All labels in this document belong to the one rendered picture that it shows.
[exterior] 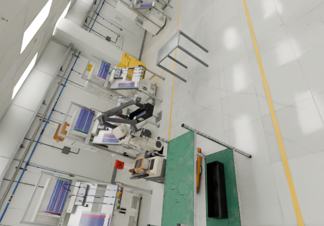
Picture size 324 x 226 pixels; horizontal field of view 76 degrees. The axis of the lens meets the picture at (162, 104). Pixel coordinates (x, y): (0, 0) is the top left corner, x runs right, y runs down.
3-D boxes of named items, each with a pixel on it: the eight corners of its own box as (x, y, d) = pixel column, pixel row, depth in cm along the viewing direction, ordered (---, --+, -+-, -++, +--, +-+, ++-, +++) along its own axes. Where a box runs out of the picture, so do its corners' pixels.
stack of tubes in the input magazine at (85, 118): (94, 112, 444) (82, 107, 432) (87, 133, 415) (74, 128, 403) (92, 114, 453) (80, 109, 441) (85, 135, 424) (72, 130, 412)
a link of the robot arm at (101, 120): (96, 125, 280) (101, 122, 276) (97, 116, 287) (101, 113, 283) (119, 134, 314) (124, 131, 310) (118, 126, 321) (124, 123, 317)
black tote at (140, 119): (133, 126, 334) (127, 123, 328) (135, 116, 342) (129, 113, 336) (152, 116, 290) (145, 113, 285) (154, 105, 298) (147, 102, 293)
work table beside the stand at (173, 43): (208, 66, 409) (177, 45, 374) (185, 82, 460) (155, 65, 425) (208, 50, 434) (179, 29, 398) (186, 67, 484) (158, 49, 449)
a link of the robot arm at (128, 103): (105, 117, 277) (104, 115, 266) (103, 113, 277) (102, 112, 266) (134, 104, 287) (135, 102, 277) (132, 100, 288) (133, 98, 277)
